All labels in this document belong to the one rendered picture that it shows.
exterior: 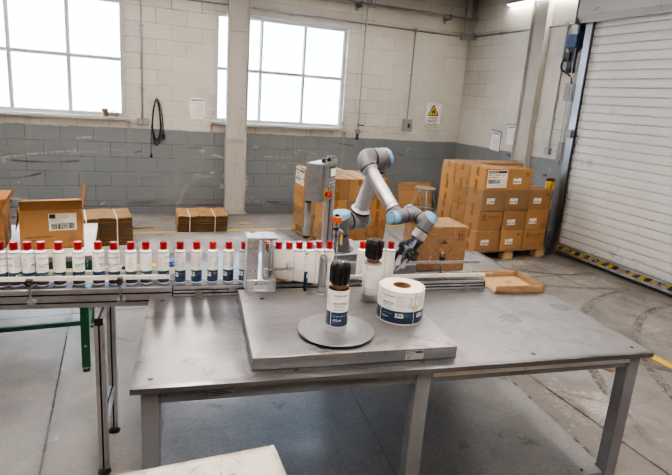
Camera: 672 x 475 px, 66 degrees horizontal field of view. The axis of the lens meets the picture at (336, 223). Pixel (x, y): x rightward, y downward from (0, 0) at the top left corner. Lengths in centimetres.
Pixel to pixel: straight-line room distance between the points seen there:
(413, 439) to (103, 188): 636
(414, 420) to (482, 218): 438
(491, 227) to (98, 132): 526
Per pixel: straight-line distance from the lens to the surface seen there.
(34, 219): 356
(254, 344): 201
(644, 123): 677
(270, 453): 162
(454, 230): 310
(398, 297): 221
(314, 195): 258
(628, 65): 701
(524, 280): 326
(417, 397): 214
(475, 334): 241
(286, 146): 815
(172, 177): 789
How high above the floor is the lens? 179
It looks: 13 degrees down
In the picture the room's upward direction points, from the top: 4 degrees clockwise
